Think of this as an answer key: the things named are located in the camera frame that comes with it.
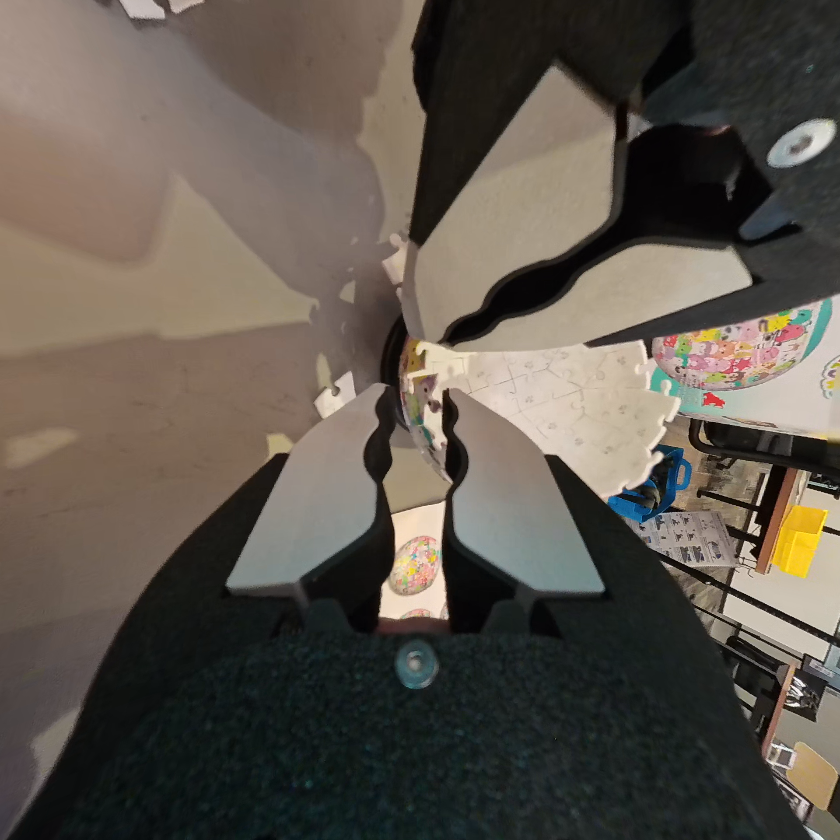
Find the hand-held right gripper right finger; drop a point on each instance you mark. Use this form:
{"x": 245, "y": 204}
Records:
{"x": 518, "y": 518}

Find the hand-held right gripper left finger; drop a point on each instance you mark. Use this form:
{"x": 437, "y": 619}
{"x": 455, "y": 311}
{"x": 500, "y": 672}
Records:
{"x": 315, "y": 518}

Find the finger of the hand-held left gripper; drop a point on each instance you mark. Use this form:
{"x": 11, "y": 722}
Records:
{"x": 512, "y": 216}
{"x": 656, "y": 289}

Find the wooden table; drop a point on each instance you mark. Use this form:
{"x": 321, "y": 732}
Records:
{"x": 778, "y": 518}

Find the colourful puzzle box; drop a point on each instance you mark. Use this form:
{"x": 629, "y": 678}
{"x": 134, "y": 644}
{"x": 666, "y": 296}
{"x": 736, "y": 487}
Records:
{"x": 722, "y": 354}

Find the printed instruction sheet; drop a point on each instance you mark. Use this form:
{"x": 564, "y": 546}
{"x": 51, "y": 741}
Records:
{"x": 410, "y": 564}

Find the yellow storage bin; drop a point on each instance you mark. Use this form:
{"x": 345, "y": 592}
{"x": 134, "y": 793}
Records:
{"x": 797, "y": 541}

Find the tan chair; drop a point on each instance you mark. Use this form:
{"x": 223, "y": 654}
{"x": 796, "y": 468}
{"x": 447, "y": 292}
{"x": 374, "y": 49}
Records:
{"x": 814, "y": 778}

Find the colourful 3D puzzle ball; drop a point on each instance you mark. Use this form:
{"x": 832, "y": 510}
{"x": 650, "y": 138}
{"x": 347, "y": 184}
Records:
{"x": 564, "y": 407}

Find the blue bag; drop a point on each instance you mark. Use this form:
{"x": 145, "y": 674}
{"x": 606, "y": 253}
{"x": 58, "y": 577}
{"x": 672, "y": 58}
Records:
{"x": 649, "y": 492}

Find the black ball stand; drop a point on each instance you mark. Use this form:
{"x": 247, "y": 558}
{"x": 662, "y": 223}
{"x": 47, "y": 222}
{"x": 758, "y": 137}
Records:
{"x": 392, "y": 367}

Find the white puzzle piece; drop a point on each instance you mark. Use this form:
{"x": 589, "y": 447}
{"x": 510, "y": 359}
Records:
{"x": 334, "y": 397}
{"x": 184, "y": 4}
{"x": 436, "y": 354}
{"x": 394, "y": 259}
{"x": 144, "y": 8}

